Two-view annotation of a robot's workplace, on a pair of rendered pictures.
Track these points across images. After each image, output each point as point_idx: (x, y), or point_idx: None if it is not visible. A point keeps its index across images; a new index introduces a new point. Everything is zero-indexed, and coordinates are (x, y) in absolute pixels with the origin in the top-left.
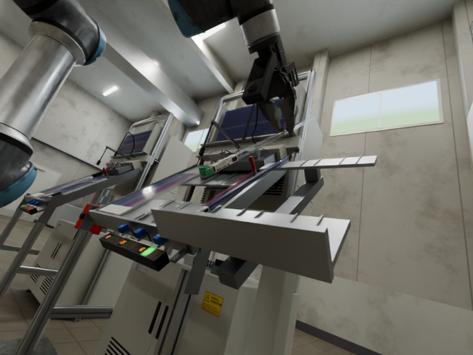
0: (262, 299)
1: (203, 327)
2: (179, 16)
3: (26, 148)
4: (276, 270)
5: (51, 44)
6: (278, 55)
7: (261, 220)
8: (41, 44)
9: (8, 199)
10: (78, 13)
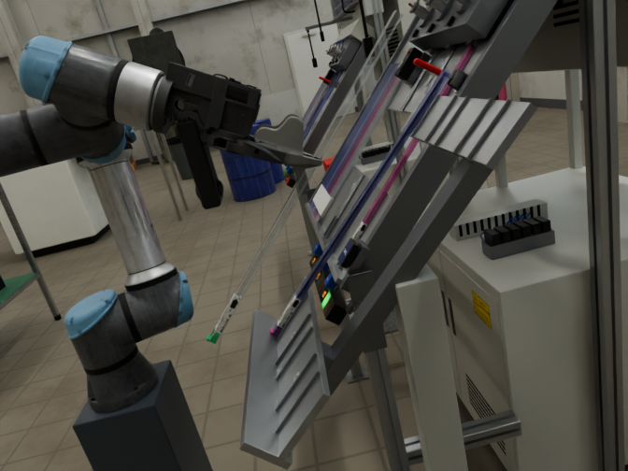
0: (409, 382)
1: (483, 337)
2: (94, 162)
3: (164, 278)
4: (406, 356)
5: (100, 177)
6: (192, 93)
7: (246, 400)
8: (96, 182)
9: (188, 315)
10: None
